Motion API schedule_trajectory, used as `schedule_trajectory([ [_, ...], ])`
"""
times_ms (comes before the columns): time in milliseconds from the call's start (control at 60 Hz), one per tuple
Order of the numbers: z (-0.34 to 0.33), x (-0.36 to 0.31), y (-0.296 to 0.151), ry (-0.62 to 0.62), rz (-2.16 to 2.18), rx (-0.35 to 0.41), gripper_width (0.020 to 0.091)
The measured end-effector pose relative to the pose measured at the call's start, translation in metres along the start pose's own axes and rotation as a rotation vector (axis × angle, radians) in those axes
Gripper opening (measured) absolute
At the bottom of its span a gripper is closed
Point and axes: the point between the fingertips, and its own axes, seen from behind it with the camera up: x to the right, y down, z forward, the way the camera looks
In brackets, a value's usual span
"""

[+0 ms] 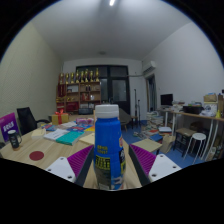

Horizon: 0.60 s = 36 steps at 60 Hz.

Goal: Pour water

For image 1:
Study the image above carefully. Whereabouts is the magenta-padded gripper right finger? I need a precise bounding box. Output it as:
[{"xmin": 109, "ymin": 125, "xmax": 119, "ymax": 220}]
[{"xmin": 128, "ymin": 143, "xmax": 183, "ymax": 187}]

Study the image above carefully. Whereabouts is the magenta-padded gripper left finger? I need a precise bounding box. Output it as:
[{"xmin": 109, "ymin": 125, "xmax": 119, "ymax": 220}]
[{"xmin": 44, "ymin": 144, "xmax": 95, "ymax": 188}]

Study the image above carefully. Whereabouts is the blue drink bottle white cap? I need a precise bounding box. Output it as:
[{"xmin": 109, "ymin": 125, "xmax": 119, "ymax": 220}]
[{"xmin": 93, "ymin": 104, "xmax": 127, "ymax": 191}]

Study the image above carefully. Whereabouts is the small wooden side table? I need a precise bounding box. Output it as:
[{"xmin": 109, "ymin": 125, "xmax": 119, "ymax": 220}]
[{"xmin": 131, "ymin": 138, "xmax": 163, "ymax": 154}]

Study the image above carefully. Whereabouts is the flat round red coaster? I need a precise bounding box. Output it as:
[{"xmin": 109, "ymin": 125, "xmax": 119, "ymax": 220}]
[{"xmin": 28, "ymin": 150, "xmax": 45, "ymax": 161}]

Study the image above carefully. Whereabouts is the teal book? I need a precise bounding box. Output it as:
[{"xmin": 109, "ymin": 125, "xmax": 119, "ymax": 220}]
[{"xmin": 55, "ymin": 130, "xmax": 85, "ymax": 146}]

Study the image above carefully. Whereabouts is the white open book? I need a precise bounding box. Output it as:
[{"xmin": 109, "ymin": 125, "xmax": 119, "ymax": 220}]
[{"xmin": 43, "ymin": 128, "xmax": 70, "ymax": 141}]

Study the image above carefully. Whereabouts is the dark wooden-top stool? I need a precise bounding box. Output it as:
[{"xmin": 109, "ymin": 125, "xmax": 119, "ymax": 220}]
[{"xmin": 172, "ymin": 127, "xmax": 198, "ymax": 157}]

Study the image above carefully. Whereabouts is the blue book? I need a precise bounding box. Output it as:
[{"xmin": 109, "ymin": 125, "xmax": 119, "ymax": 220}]
[{"xmin": 68, "ymin": 124, "xmax": 88, "ymax": 132}]

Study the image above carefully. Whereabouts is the white booklet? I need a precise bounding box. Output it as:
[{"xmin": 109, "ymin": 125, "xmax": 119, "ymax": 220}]
[{"xmin": 59, "ymin": 121, "xmax": 78, "ymax": 130}]

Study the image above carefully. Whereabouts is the white round stool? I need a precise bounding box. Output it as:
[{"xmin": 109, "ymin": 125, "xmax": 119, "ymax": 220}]
[{"xmin": 184, "ymin": 132, "xmax": 208, "ymax": 161}]

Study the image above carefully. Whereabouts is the pile of books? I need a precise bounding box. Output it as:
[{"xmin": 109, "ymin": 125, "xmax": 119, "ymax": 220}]
[{"xmin": 133, "ymin": 111, "xmax": 173, "ymax": 141}]

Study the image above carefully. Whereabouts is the yellow gift box red ribbon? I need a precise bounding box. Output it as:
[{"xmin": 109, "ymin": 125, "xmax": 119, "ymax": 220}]
[{"xmin": 51, "ymin": 109, "xmax": 70, "ymax": 126}]

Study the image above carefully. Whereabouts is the pink package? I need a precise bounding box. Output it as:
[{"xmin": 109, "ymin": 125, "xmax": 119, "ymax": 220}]
[{"xmin": 75, "ymin": 117, "xmax": 94, "ymax": 126}]

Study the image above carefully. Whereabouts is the black mug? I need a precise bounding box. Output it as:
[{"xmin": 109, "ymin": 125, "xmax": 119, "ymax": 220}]
[{"xmin": 7, "ymin": 129, "xmax": 23, "ymax": 150}]

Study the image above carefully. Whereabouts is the black office chair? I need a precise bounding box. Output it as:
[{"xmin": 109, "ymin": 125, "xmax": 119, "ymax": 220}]
[{"xmin": 16, "ymin": 106, "xmax": 51, "ymax": 136}]

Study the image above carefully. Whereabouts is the white-legged side desk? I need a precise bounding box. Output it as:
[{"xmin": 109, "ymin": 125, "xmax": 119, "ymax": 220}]
[{"xmin": 156, "ymin": 106, "xmax": 224, "ymax": 158}]

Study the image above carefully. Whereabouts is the grey armchair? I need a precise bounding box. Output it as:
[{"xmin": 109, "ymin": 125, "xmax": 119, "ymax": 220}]
[{"xmin": 118, "ymin": 108, "xmax": 133, "ymax": 128}]

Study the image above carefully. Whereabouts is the black case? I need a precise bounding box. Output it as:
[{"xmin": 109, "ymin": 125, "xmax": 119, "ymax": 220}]
[{"xmin": 182, "ymin": 105, "xmax": 204, "ymax": 115}]

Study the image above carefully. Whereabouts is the black computer monitor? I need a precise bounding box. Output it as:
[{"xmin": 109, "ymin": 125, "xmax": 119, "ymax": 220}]
[{"xmin": 160, "ymin": 93, "xmax": 174, "ymax": 108}]

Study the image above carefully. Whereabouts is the purple sign board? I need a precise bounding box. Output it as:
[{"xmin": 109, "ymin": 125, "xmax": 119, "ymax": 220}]
[{"xmin": 0, "ymin": 112, "xmax": 19, "ymax": 143}]

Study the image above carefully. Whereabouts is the black tripod stand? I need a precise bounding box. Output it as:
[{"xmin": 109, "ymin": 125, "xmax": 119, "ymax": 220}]
[{"xmin": 133, "ymin": 88, "xmax": 142, "ymax": 128}]

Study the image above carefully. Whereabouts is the wooden trophy shelf unit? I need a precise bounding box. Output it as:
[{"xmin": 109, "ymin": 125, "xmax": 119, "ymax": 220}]
[{"xmin": 55, "ymin": 67, "xmax": 102, "ymax": 115}]

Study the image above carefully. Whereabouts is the cardboard box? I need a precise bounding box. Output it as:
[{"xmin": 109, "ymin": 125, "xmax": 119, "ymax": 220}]
[{"xmin": 203, "ymin": 93, "xmax": 218, "ymax": 103}]

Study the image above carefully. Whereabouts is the black framed glass door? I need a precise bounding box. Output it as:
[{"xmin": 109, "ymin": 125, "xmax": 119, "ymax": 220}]
[{"xmin": 75, "ymin": 64, "xmax": 131, "ymax": 114}]

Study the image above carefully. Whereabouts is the white air conditioner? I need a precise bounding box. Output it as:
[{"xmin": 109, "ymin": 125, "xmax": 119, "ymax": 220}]
[{"xmin": 142, "ymin": 60, "xmax": 157, "ymax": 74}]

